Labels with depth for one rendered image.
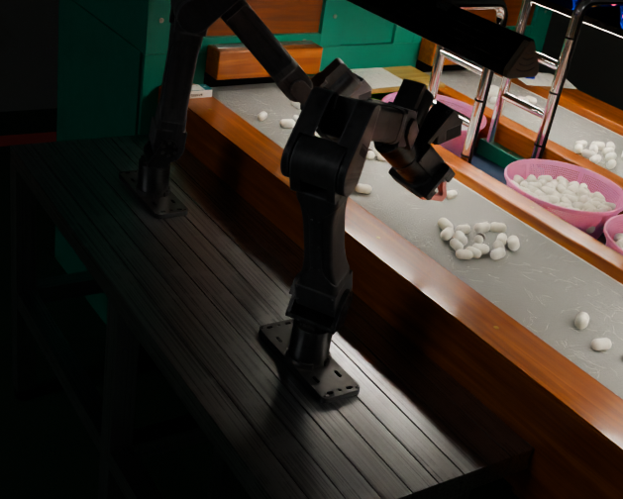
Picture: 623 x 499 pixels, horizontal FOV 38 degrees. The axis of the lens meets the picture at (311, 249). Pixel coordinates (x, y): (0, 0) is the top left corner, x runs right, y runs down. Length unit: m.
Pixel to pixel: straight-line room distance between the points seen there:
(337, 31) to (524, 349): 1.25
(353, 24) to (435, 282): 1.10
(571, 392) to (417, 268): 0.36
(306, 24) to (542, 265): 0.98
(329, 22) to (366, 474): 1.42
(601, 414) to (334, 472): 0.38
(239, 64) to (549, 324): 1.04
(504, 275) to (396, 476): 0.53
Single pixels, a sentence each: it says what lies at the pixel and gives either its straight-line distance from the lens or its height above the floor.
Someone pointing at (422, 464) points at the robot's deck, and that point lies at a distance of 1.28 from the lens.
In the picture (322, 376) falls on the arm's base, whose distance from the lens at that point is 1.38.
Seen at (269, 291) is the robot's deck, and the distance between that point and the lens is 1.58.
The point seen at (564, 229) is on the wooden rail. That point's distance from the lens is 1.83.
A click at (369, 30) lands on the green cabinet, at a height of 0.88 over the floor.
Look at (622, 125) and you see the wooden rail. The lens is 2.55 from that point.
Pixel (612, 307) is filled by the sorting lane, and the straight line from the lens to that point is 1.65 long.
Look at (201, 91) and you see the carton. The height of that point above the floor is 0.78.
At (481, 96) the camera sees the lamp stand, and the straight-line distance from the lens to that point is 2.00.
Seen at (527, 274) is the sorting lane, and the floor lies 0.74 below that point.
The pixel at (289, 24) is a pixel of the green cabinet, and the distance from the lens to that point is 2.34.
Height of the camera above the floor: 1.49
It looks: 28 degrees down
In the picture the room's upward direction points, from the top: 10 degrees clockwise
